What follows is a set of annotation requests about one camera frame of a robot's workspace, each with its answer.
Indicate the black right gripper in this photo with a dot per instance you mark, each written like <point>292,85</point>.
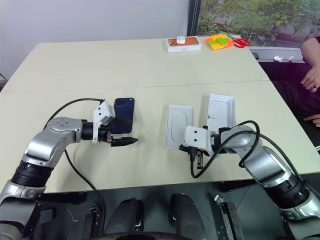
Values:
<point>203,152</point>

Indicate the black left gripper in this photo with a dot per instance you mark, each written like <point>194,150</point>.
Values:
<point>104,135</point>

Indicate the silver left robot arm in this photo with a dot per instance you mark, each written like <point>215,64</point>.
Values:
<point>57,140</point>

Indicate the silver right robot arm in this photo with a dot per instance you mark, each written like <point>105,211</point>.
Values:
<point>262,160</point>

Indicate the white phone box base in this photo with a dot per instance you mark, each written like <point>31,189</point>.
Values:
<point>178,120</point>

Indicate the white phone box lid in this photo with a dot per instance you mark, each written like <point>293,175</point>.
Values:
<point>221,110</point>

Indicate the white box with orange phone print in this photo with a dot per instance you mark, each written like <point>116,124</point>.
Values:
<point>186,46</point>

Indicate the person's bare hand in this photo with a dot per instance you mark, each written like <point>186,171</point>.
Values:
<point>314,119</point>

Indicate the person's hand with ring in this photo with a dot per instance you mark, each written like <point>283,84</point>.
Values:
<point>310,78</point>

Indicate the dark blue smartphone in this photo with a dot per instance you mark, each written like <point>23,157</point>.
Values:
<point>124,107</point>

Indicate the dark rounded shape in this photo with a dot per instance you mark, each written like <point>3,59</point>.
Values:
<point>126,215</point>
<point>185,211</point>

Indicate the white earbuds case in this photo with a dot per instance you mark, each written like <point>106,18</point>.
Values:
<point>180,39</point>

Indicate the seated person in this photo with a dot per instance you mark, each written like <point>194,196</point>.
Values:
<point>292,92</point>

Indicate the colourful plastic block toy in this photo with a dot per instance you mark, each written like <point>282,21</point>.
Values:
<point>219,42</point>

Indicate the grey window ledge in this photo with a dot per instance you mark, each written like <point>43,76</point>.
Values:
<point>267,52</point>

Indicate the crumpled white paper scrap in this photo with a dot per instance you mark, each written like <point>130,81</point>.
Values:
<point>278,58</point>
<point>291,58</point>

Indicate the black chair part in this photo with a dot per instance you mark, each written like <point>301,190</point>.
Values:
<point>2,81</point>

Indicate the person's purple-sleeved arm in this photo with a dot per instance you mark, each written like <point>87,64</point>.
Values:
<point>311,50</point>

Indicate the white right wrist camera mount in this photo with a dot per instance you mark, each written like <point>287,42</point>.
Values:
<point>197,137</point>

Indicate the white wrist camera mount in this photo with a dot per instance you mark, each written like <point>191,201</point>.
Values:
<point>103,112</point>
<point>197,137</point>

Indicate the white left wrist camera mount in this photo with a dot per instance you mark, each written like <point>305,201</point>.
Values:
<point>103,112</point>

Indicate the black bracket bar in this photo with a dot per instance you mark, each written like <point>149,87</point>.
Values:
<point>65,197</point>

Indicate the dark window frame post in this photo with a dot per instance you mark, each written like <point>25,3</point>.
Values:
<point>193,17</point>

